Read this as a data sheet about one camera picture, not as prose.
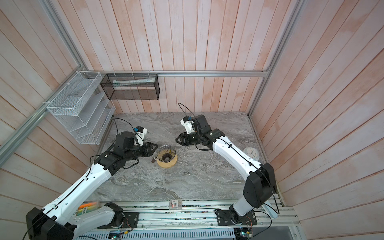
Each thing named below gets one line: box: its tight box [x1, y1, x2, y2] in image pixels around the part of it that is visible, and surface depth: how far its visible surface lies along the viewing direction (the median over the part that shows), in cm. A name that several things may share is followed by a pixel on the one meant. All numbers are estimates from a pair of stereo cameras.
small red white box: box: [169, 199, 182, 210], surface depth 79 cm
